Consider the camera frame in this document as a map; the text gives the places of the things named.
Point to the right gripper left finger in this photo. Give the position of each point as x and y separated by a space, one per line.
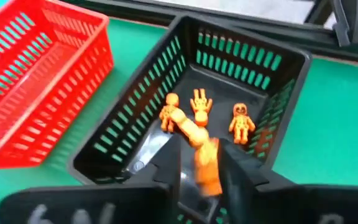
89 205

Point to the green table mat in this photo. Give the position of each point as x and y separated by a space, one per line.
331 124

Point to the black slotted plastic basket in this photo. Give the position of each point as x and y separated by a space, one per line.
222 90

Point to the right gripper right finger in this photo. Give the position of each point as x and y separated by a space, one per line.
291 205

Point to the red slotted plastic basket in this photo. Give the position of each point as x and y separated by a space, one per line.
42 77

